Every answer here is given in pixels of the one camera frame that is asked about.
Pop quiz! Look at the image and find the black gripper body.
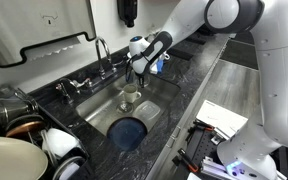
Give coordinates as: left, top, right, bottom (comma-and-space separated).
135, 71, 151, 84

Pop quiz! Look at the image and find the metal sink drain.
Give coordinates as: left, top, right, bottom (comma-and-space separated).
116, 101, 134, 114

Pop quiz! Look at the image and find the stainless steel sink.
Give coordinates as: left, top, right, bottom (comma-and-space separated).
75, 68, 181, 152

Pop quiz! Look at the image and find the cream ceramic mug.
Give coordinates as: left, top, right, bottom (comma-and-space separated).
122, 83, 142, 104

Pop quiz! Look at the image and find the blue sponge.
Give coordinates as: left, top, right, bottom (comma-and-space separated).
155, 59, 165, 74

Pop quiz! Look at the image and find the clear plastic container lid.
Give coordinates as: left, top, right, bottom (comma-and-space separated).
132, 100, 162, 123

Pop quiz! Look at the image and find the chrome gooseneck faucet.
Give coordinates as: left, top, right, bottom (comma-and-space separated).
83, 37, 128, 88

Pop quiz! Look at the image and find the dark blue plate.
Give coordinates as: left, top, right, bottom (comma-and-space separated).
106, 117, 148, 152

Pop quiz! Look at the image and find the black orange clamp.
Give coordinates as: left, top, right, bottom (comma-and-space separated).
171, 148, 202, 174
186, 119, 216, 138

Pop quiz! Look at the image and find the chrome side sprayer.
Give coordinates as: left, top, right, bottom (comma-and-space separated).
55, 77, 82, 105

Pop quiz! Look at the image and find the white flat box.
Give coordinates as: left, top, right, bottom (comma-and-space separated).
195, 99, 249, 141

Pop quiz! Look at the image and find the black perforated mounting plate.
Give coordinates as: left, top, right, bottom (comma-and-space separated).
180, 128, 225, 174

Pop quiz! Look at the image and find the black dish rack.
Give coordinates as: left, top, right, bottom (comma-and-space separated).
13, 88, 97, 180

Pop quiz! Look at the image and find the aluminium extrusion bar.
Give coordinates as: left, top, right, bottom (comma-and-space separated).
200, 156, 233, 180

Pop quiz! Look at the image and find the white plate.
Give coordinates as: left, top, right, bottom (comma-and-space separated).
52, 155, 86, 180

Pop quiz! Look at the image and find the grey paper towel dispenser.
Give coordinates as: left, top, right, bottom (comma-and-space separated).
0, 0, 97, 69

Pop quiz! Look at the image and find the copper bottom pan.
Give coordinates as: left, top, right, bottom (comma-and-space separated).
4, 114, 47, 139

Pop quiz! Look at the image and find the steel kettle pot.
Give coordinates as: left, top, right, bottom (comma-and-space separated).
0, 84, 40, 129

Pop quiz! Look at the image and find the large cream plate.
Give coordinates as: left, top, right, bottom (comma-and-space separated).
0, 136, 49, 180

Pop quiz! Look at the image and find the black wall soap dispenser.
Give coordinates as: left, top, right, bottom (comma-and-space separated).
116, 0, 139, 29

